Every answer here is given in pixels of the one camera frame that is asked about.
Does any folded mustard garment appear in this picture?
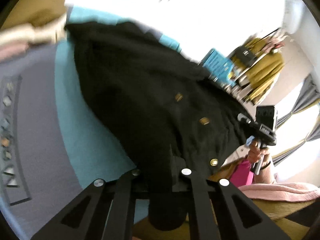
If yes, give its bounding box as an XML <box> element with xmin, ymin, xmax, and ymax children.
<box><xmin>1</xmin><ymin>0</ymin><xmax>67</xmax><ymax>30</ymax></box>

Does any magenta bag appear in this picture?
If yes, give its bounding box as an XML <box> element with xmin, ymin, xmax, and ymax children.
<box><xmin>229</xmin><ymin>159</ymin><xmax>254</xmax><ymax>187</ymax></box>

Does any teal and grey bed sheet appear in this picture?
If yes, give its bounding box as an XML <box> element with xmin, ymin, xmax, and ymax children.
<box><xmin>0</xmin><ymin>6</ymin><xmax>183</xmax><ymax>240</ymax></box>

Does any blue perforated plastic basket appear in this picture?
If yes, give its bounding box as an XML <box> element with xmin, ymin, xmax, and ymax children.
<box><xmin>200</xmin><ymin>49</ymin><xmax>235</xmax><ymax>87</ymax></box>

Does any black coat with gold buttons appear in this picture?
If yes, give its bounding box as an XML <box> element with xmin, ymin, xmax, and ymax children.
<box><xmin>66</xmin><ymin>22</ymin><xmax>252</xmax><ymax>231</ymax></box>

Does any pink garment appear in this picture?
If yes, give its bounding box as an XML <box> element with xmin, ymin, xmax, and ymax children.
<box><xmin>239</xmin><ymin>183</ymin><xmax>319</xmax><ymax>202</ymax></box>

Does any folded cream garment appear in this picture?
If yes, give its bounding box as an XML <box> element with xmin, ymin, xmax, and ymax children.
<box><xmin>1</xmin><ymin>14</ymin><xmax>67</xmax><ymax>46</ymax></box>

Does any black handbag on rack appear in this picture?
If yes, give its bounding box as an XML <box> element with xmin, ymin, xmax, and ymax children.
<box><xmin>235</xmin><ymin>46</ymin><xmax>256</xmax><ymax>67</ymax></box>

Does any person's right hand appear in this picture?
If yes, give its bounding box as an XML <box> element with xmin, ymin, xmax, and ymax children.
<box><xmin>247</xmin><ymin>139</ymin><xmax>270</xmax><ymax>166</ymax></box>

